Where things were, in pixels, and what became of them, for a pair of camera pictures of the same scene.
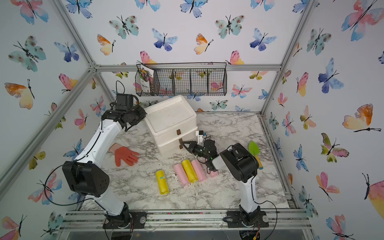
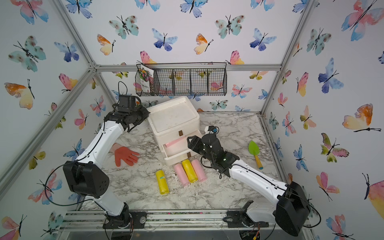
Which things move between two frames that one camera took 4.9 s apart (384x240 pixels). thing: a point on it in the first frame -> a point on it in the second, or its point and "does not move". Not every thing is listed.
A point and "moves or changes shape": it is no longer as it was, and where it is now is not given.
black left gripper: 141,110 does not move
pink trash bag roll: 181,173 does not move
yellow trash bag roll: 162,182 does not move
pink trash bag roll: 200,172 does not move
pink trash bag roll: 214,174 -> 170,143
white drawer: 175,146 moves or changes shape
